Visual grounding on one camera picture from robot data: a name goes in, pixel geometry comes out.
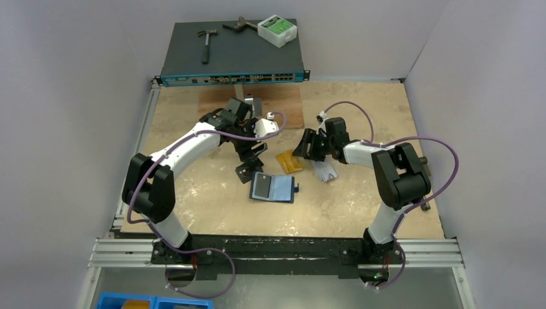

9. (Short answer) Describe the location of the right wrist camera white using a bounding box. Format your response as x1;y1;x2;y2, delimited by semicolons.
316;111;328;136

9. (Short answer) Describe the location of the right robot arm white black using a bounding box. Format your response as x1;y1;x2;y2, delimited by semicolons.
292;117;431;262

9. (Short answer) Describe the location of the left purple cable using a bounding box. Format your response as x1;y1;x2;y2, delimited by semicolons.
126;111;287;257

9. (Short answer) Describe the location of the black credit card stack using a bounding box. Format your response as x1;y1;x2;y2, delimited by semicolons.
235;166;263;183

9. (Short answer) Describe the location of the dark metal tool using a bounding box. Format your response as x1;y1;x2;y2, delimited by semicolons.
222;16;258;33

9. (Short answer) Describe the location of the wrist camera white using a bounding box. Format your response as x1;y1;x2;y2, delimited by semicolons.
254;112;279;138
316;111;328;136

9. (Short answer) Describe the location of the small black hammer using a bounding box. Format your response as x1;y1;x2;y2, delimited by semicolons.
198;29;218;64

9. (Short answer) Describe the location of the single black credit card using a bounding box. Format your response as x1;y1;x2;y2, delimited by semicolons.
252;173;272;200

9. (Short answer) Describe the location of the blue leather card holder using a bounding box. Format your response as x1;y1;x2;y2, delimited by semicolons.
249;172;299;203

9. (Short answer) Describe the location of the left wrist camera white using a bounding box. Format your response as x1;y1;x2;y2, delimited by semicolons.
254;112;279;138

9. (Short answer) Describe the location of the metal stand bracket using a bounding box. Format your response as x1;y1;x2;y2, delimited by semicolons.
234;84;263;117

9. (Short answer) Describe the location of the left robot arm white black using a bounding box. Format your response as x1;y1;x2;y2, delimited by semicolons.
121;98;282;263

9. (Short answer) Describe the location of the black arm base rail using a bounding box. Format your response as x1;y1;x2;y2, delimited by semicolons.
151;234;405;283

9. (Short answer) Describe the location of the metal door handle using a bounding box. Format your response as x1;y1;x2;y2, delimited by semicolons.
419;156;431;212

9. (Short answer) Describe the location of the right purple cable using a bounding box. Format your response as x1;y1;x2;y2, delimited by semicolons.
317;100;462;239

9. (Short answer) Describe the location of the aluminium frame rail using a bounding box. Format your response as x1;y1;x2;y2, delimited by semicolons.
88;239;465;268

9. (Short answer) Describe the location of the blue network switch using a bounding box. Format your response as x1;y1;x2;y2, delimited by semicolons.
155;21;310;87

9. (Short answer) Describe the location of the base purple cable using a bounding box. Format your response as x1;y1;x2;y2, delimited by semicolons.
164;247;237;300

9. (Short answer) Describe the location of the white green electrical box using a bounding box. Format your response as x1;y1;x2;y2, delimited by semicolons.
257;15;297;48

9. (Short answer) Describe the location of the blue plastic bin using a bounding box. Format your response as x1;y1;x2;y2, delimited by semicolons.
95;292;214;309

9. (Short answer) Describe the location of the brown wooden board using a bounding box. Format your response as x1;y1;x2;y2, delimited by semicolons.
196;84;305;129

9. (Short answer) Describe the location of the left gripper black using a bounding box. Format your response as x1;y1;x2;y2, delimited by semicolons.
231;118;267;162

